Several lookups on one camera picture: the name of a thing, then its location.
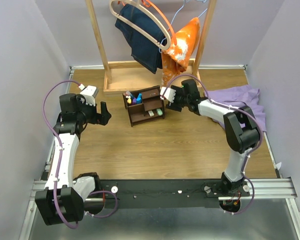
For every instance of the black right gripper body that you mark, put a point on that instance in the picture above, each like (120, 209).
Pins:
(179, 100)

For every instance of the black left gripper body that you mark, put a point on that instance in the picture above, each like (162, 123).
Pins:
(89, 114)

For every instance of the small green bottle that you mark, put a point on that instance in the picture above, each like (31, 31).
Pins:
(159, 111)

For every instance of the brown wooden desk organizer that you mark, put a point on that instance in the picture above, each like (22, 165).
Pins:
(138, 113)

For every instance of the beige eraser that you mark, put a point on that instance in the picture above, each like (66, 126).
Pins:
(151, 114)

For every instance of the black teal pen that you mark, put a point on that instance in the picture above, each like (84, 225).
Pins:
(130, 94)

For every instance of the black highlighter blue cap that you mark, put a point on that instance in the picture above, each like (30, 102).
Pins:
(139, 101)

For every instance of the white marker blue cap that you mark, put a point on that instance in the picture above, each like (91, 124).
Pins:
(139, 96)

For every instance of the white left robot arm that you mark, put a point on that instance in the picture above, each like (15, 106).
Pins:
(63, 197)

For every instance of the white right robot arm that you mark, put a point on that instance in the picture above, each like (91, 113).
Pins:
(243, 133)

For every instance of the orange white cloth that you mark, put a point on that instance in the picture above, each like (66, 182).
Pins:
(176, 58)

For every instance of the wooden clothes rack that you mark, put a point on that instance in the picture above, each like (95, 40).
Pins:
(130, 75)

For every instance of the beige wooden hanger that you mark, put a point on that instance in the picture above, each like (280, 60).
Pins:
(141, 20)

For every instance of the dark blue jeans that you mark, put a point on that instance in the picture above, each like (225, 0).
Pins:
(142, 50)

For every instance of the purple cloth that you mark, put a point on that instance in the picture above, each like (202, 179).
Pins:
(240, 96)

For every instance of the orange plastic hanger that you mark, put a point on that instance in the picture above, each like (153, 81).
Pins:
(142, 5)

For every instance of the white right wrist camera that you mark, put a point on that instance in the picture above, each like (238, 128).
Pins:
(167, 93)

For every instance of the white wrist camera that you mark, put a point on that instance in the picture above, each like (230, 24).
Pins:
(89, 93)
(167, 93)

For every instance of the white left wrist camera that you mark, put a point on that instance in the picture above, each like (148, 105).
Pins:
(89, 93)

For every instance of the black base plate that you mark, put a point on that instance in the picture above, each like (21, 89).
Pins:
(163, 193)

